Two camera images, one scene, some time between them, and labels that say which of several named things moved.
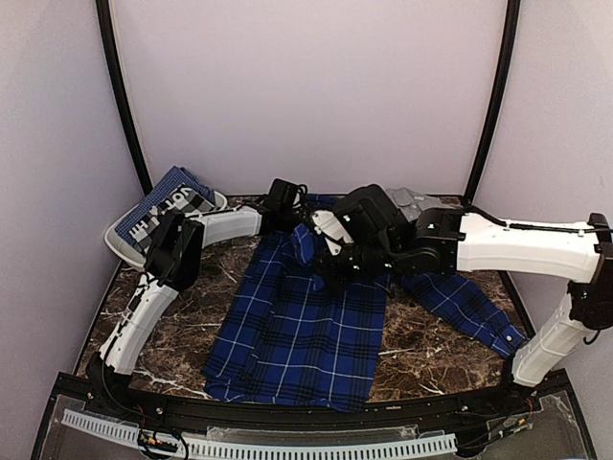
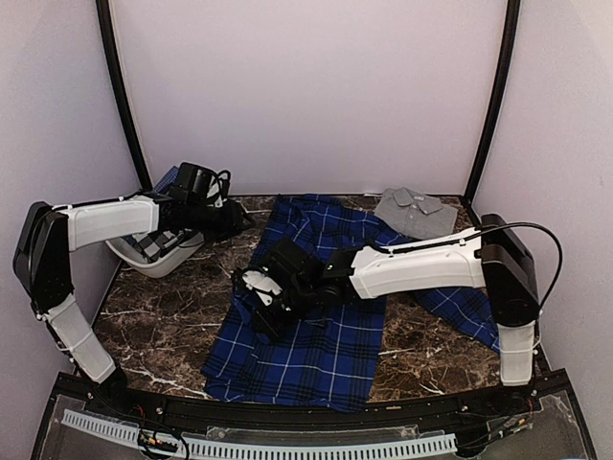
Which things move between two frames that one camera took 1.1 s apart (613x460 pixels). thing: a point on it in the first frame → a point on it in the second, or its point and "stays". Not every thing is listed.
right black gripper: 335,280 → 272,329
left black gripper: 309,218 → 233,222
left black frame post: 107,36 stays
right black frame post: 513,13 stays
